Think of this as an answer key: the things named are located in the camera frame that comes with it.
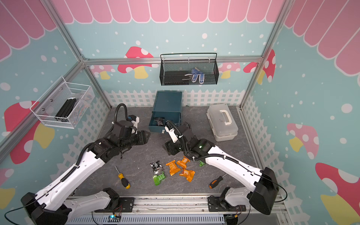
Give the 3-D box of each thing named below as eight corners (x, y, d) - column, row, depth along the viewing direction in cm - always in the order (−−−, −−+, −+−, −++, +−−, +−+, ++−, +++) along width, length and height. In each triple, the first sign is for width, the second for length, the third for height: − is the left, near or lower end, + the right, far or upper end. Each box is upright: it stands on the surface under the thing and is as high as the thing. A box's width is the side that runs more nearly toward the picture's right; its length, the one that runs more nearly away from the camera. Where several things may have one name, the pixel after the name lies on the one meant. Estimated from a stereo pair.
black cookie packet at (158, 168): (155, 177, 86) (155, 176, 84) (149, 165, 90) (148, 164, 89) (165, 170, 88) (164, 169, 87) (158, 159, 93) (157, 158, 91)
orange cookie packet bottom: (179, 175, 86) (179, 174, 84) (184, 166, 90) (184, 165, 88) (190, 182, 83) (190, 181, 82) (195, 173, 87) (195, 172, 85)
